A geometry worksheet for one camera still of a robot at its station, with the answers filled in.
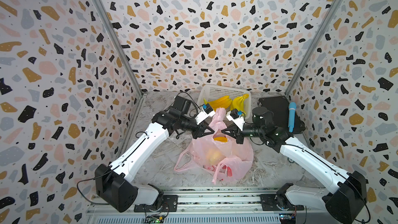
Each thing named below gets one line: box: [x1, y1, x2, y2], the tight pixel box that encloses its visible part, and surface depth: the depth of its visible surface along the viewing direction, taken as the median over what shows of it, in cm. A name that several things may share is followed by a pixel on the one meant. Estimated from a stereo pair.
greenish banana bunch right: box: [230, 93, 250, 116], surface depth 111 cm
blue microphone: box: [288, 101, 297, 133], surface depth 101 cm
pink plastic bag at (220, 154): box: [191, 107, 254, 185], surface depth 79 cm
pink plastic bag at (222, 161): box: [173, 136, 254, 185], surface depth 81 cm
